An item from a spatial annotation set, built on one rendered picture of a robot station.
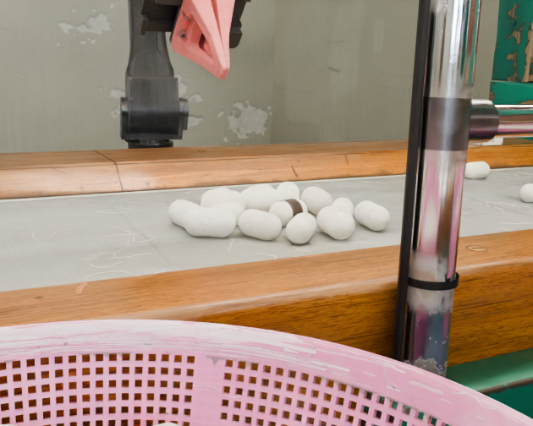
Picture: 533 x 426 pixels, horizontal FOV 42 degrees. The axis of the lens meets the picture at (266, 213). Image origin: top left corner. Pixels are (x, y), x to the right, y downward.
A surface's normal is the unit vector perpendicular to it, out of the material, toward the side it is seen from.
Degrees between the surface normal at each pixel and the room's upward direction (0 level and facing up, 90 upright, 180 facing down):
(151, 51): 65
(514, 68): 92
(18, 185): 45
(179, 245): 0
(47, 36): 90
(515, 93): 90
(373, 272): 3
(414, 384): 75
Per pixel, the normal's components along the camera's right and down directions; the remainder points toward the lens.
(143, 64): 0.25, -0.20
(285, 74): -0.84, 0.09
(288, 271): 0.03, -0.97
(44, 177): 0.34, -0.54
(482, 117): 0.45, 0.02
